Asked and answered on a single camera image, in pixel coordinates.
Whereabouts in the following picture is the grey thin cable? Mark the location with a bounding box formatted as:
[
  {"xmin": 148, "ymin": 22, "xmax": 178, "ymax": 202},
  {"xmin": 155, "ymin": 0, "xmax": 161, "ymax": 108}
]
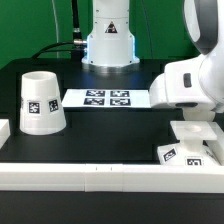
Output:
[{"xmin": 51, "ymin": 0, "xmax": 60, "ymax": 60}]

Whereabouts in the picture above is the white left fence wall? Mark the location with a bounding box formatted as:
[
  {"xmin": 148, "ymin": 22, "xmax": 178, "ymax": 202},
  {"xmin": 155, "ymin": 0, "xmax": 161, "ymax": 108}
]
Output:
[{"xmin": 0, "ymin": 119, "xmax": 10, "ymax": 149}]

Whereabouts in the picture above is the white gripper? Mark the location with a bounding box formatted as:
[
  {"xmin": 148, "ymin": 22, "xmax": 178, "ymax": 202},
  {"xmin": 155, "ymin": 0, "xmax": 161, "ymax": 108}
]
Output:
[{"xmin": 149, "ymin": 55, "xmax": 224, "ymax": 121}]

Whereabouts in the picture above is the black cable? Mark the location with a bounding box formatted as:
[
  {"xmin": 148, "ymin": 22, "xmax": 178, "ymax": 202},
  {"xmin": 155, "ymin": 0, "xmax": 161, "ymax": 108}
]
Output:
[{"xmin": 31, "ymin": 0, "xmax": 88, "ymax": 59}]

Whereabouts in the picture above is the white lamp shade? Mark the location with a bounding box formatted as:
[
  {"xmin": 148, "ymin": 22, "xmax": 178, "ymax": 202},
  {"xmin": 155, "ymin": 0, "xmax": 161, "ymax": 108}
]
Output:
[{"xmin": 20, "ymin": 71, "xmax": 66, "ymax": 135}]

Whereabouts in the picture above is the white front fence wall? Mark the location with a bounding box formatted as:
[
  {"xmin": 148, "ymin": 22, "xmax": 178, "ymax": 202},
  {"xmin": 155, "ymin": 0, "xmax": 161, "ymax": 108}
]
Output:
[{"xmin": 0, "ymin": 163, "xmax": 224, "ymax": 193}]

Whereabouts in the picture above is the white lamp base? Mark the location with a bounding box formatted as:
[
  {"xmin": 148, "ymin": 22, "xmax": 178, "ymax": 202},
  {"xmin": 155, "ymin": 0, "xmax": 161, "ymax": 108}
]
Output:
[{"xmin": 157, "ymin": 121, "xmax": 220, "ymax": 166}]

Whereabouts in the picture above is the white marker sheet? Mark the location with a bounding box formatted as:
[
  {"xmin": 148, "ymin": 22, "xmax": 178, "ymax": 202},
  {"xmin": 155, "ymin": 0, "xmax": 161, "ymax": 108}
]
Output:
[{"xmin": 62, "ymin": 89, "xmax": 150, "ymax": 108}]

